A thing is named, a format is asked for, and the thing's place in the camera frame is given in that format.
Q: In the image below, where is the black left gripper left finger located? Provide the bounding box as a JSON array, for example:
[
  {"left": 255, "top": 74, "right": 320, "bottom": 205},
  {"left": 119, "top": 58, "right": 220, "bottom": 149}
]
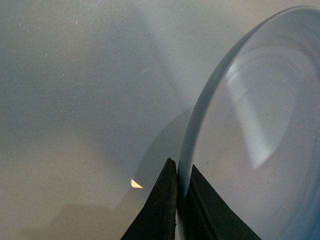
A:
[{"left": 121, "top": 158, "right": 178, "bottom": 240}]

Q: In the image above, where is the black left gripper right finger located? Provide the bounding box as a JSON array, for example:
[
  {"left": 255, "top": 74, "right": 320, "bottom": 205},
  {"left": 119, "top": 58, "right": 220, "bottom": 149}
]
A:
[{"left": 177, "top": 165, "right": 260, "bottom": 240}]

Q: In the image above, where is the light blue round plate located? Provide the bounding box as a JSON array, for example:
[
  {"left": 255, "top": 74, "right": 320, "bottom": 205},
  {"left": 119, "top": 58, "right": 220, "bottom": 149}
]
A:
[{"left": 178, "top": 6, "right": 320, "bottom": 240}]

